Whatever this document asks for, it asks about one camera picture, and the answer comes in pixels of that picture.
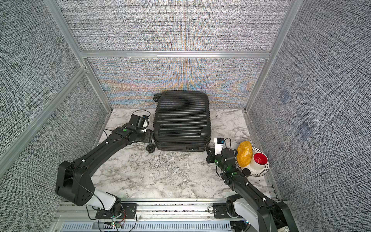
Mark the black ribbed hard-shell suitcase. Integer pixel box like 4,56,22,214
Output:
146,90,212,153

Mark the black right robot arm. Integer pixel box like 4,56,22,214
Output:
206,147,299,232

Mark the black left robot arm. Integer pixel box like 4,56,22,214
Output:
55,114,153,216

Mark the yellow mesh-wrapped bread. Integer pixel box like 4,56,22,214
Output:
236,141,253,167

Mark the black-capped small bottle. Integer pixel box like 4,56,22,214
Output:
242,168,251,177

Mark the white patterned plate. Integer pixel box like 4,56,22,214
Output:
235,147,269,177

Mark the red and white cup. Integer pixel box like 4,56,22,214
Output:
250,152,269,171

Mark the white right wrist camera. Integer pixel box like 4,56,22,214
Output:
214,137,225,155

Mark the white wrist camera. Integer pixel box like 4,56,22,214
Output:
138,115,149,130
214,137,225,155

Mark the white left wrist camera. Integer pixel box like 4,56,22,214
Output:
138,115,149,130

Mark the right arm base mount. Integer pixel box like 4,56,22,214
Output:
212,201,241,218

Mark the aluminium front rail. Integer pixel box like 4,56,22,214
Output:
52,198,299,232

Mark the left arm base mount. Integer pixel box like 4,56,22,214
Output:
96,203,138,219

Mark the aluminium cage frame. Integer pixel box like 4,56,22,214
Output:
1,1,303,175

